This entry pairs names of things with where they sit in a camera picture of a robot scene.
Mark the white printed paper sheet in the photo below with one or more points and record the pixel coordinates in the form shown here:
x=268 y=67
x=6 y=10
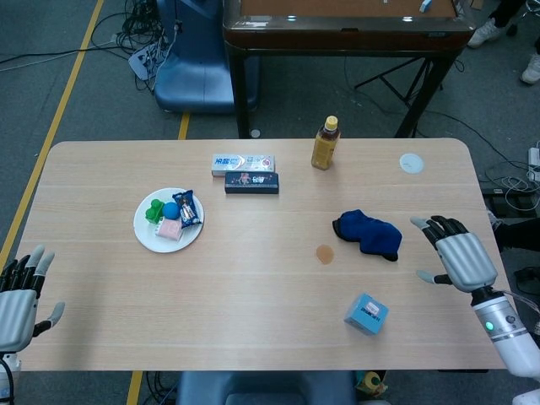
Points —
x=141 y=61

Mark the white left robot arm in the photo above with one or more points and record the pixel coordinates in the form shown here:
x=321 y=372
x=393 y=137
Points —
x=5 y=373

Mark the pink white packet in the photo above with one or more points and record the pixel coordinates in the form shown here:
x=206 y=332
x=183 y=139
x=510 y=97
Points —
x=169 y=230

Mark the white toothpaste box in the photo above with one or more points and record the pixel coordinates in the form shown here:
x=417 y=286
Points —
x=242 y=164

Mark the dark brown wooden table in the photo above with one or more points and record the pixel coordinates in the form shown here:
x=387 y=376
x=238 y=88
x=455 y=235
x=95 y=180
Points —
x=346 y=29

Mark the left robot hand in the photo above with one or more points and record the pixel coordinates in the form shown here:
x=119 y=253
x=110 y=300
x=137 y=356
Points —
x=14 y=312

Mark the blue ball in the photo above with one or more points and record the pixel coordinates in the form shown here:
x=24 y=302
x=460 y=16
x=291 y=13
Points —
x=171 y=211

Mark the blue snack packet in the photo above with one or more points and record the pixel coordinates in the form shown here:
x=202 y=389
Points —
x=187 y=209

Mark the green toy block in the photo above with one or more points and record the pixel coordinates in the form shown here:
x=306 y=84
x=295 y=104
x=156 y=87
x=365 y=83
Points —
x=154 y=211

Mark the white round table grommet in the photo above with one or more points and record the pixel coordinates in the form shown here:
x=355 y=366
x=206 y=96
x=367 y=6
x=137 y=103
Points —
x=411 y=163

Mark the white power strip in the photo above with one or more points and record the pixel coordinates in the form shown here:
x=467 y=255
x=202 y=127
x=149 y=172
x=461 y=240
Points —
x=533 y=162

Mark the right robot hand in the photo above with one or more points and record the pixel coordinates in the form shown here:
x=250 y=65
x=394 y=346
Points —
x=464 y=257

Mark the yellow tea bottle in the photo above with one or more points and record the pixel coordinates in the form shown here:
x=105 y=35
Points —
x=325 y=145

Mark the light blue cube box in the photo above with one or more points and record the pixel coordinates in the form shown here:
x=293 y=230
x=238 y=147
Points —
x=367 y=314

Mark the blue cloth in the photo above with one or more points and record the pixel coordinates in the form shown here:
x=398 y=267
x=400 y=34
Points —
x=367 y=236

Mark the dark blue rectangular box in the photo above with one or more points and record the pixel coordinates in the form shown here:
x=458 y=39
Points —
x=251 y=182

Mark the white round plate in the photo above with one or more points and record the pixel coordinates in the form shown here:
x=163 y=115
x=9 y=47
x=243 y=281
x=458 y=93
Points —
x=169 y=220

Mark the black tripod stand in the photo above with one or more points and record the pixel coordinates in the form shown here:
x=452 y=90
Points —
x=401 y=80

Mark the white sneaker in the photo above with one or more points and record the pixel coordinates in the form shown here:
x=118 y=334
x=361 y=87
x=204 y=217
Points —
x=531 y=69
x=485 y=33

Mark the brown liquid stain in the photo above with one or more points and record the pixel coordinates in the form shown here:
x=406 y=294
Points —
x=325 y=253

